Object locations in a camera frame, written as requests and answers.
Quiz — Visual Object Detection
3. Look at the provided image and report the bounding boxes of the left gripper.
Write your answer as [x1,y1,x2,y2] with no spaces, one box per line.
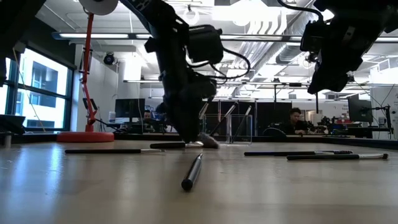
[160,70,218,144]

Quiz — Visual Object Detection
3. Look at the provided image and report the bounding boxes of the grey standoff post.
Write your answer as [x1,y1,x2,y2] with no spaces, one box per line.
[2,131,13,150]

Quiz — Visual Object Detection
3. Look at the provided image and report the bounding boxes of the black partition panels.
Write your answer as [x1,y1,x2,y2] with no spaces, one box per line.
[201,100,294,137]

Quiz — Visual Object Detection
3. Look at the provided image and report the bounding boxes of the black ceiling spotlight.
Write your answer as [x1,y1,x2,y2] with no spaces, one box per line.
[103,52,116,66]

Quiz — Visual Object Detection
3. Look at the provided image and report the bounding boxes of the black computer monitor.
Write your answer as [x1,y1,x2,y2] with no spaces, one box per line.
[114,98,146,119]
[347,94,374,124]

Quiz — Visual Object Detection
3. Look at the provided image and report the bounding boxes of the red desk lamp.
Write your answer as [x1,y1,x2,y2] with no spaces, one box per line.
[56,0,119,144]

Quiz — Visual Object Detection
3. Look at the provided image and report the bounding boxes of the clear acrylic organizer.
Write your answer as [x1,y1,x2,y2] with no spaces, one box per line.
[200,113,253,146]

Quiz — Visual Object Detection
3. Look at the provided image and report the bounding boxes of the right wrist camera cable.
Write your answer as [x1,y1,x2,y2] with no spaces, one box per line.
[276,0,325,23]

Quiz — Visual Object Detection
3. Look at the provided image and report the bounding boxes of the large window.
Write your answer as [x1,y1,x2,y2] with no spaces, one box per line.
[0,46,75,133]

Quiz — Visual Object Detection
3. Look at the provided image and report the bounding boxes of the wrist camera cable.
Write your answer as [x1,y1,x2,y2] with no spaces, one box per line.
[186,46,251,85]
[276,0,325,23]

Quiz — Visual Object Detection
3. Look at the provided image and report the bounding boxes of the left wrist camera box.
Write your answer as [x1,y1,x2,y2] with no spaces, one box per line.
[188,24,224,65]

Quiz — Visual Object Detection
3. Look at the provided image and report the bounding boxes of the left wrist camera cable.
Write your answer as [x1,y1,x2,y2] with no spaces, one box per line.
[186,46,251,85]

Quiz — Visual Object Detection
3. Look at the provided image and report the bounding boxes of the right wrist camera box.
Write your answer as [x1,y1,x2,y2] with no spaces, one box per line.
[300,20,327,52]

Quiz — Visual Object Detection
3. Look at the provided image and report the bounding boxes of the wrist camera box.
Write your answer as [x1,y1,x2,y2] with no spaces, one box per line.
[188,24,224,65]
[300,20,327,52]

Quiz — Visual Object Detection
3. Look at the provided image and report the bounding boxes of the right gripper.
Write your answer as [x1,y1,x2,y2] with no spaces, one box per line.
[307,12,389,95]

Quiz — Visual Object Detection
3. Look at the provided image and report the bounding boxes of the black metal frame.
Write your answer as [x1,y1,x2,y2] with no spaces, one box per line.
[0,132,398,151]

